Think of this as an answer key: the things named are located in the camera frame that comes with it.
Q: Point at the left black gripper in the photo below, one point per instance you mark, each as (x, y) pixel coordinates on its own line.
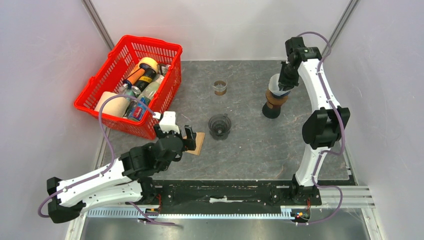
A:
(189, 143)

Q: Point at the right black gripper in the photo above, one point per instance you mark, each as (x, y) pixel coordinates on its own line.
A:
(283, 80)

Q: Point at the white paper coffee filter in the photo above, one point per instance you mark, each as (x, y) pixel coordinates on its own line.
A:
(273, 85)

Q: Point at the brown wooden ring holder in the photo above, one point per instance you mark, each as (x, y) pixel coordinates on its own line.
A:
(275, 101)

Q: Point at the blue ribbed dripper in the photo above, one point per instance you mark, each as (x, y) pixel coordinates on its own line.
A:
(280, 96)

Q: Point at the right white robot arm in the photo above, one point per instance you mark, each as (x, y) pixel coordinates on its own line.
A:
(326, 124)

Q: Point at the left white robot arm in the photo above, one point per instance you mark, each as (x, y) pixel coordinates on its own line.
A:
(127, 179)

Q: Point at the brown paper coffee filter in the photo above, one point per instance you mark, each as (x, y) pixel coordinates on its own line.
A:
(200, 136)

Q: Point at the grey transparent dripper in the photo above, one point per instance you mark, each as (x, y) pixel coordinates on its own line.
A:
(219, 126)

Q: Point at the black red carafe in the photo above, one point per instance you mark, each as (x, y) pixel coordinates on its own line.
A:
(271, 111)

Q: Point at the clear plastic bottle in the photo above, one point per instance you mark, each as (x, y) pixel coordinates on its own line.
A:
(148, 93)

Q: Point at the small glass with brown band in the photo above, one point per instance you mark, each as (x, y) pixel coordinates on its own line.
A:
(220, 87)

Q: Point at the orange black bottle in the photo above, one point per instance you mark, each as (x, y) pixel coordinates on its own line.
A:
(136, 73)

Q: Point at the yellow tape roll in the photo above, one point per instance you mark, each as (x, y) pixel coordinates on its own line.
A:
(148, 63)

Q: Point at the red plastic basket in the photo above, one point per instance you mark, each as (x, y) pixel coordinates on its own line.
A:
(121, 60)

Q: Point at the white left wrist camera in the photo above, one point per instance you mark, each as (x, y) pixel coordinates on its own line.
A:
(167, 121)

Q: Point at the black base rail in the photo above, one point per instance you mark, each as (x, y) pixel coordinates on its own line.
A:
(212, 197)

